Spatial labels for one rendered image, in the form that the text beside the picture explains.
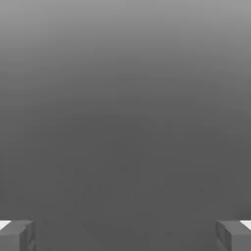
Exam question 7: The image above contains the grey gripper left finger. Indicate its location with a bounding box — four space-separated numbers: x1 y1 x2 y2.
0 220 37 251

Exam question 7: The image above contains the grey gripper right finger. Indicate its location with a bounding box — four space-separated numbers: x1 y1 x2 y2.
215 220 251 251

